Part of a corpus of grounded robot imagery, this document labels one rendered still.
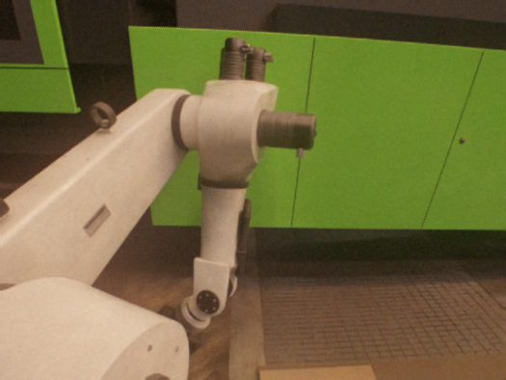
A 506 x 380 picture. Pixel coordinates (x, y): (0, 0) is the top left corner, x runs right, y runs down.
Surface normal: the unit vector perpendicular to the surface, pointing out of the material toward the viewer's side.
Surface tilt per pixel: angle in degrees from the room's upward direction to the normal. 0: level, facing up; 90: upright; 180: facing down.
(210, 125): 78
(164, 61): 90
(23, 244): 90
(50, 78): 90
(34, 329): 7
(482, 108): 90
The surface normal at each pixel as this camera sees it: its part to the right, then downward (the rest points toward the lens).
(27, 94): 0.04, 0.44
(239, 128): -0.26, 0.23
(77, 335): 0.10, -0.92
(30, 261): 0.96, 0.13
